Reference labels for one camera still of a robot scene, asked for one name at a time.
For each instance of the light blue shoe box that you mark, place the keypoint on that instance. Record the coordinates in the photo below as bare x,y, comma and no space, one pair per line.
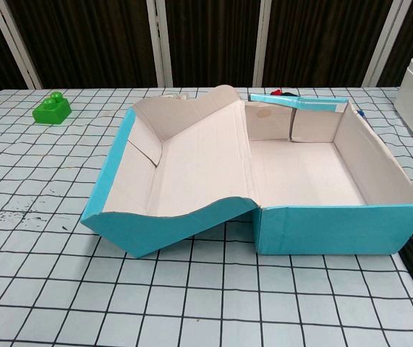
300,231

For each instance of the white black checked tablecloth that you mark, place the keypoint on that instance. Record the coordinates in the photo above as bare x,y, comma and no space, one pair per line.
206,307

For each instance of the black folding partition screen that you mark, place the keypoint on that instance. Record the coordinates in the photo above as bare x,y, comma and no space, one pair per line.
83,36

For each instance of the clear snack packet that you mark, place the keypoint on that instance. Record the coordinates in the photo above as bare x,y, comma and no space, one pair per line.
181,97

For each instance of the blue drill bit packet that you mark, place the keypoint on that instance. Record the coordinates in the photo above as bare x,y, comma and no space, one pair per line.
361,114

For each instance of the green toy building block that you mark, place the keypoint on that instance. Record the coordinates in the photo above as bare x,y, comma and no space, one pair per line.
50,114

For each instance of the black bottle red cap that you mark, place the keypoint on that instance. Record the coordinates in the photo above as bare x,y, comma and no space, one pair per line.
276,93

